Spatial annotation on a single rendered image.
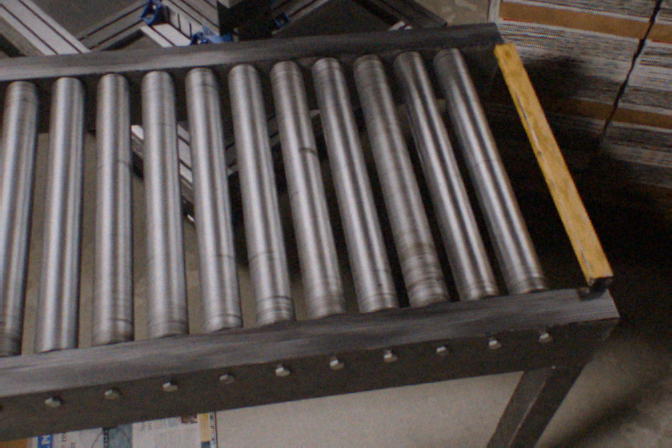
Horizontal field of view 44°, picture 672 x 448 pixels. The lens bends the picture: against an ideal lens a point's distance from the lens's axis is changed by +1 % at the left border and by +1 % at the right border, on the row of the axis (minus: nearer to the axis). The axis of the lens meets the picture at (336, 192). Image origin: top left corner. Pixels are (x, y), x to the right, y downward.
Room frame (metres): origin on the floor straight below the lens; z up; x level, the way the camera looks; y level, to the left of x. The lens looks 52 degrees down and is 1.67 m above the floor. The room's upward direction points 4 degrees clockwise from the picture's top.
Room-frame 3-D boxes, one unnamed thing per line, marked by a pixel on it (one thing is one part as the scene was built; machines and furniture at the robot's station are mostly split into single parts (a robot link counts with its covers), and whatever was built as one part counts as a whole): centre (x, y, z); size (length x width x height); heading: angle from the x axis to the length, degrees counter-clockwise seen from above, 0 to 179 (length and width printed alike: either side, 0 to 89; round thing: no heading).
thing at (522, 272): (0.76, -0.21, 0.77); 0.47 x 0.05 x 0.05; 12
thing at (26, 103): (0.62, 0.43, 0.77); 0.47 x 0.05 x 0.05; 12
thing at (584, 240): (0.77, -0.29, 0.81); 0.43 x 0.03 x 0.02; 12
